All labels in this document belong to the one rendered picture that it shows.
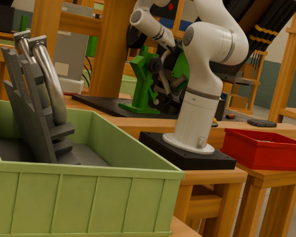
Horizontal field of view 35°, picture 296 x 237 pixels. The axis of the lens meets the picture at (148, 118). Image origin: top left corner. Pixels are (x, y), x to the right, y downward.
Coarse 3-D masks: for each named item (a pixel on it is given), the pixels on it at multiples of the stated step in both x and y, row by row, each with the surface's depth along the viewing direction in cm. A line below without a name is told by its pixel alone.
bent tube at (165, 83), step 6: (180, 42) 236; (180, 48) 233; (168, 54) 237; (162, 60) 238; (162, 66) 238; (162, 72) 235; (162, 78) 234; (168, 84) 232; (168, 90) 229; (168, 96) 230
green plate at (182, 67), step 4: (180, 52) 236; (180, 56) 235; (184, 56) 233; (180, 60) 234; (184, 60) 233; (176, 64) 235; (180, 64) 233; (184, 64) 232; (188, 64) 230; (176, 68) 235; (180, 68) 233; (184, 68) 231; (188, 68) 229; (172, 72) 235; (176, 72) 234; (180, 72) 232; (184, 72) 230; (172, 76) 235; (176, 76) 233
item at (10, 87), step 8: (8, 48) 124; (8, 56) 124; (8, 64) 126; (8, 72) 130; (8, 88) 137; (16, 88) 128; (8, 96) 141; (16, 104) 136; (16, 112) 140; (16, 120) 144; (24, 128) 138; (24, 136) 142
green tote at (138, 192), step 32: (0, 128) 147; (96, 128) 154; (0, 160) 89; (128, 160) 131; (160, 160) 115; (0, 192) 89; (32, 192) 92; (64, 192) 95; (96, 192) 98; (128, 192) 102; (160, 192) 105; (0, 224) 91; (32, 224) 94; (64, 224) 97; (96, 224) 100; (128, 224) 104; (160, 224) 107
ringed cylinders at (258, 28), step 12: (276, 0) 222; (288, 0) 223; (276, 12) 227; (288, 12) 230; (264, 24) 227; (276, 24) 233; (252, 36) 231; (264, 36) 237; (252, 48) 237; (264, 48) 243
